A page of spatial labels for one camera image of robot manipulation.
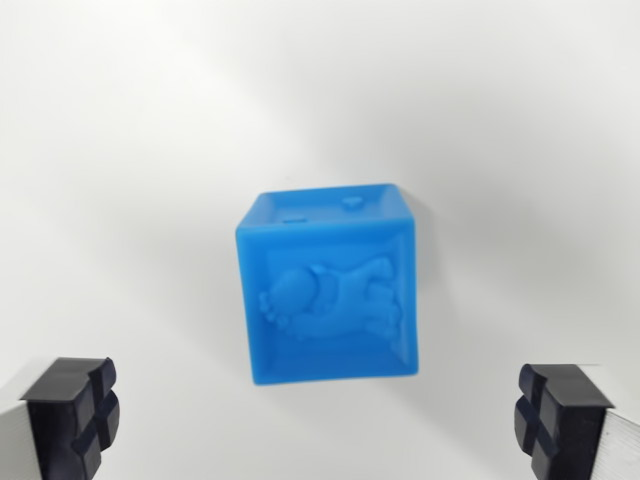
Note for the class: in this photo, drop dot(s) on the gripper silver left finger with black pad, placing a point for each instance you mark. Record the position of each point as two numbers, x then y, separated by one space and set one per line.
55 425

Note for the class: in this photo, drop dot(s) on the blue soft embossed cube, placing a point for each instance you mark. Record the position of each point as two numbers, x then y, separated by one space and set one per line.
325 295

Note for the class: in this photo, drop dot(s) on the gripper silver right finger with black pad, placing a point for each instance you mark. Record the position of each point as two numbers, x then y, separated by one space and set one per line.
575 425

